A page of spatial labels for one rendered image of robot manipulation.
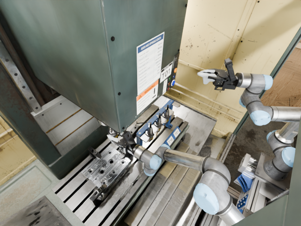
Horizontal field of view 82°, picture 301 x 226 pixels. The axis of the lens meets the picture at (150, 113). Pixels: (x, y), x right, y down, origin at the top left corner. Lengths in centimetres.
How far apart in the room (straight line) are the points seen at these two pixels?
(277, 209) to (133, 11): 51
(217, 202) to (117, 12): 76
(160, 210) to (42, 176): 115
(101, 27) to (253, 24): 117
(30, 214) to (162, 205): 102
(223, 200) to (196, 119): 122
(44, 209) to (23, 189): 35
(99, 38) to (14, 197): 175
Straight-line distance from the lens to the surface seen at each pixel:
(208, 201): 83
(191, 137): 189
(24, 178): 208
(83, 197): 144
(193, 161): 98
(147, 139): 122
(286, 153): 144
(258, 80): 100
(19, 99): 123
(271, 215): 30
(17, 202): 201
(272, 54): 152
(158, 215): 153
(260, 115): 96
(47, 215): 176
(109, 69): 53
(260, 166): 158
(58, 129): 143
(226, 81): 95
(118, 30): 51
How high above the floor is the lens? 221
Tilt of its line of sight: 46 degrees down
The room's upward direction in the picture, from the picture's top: 3 degrees clockwise
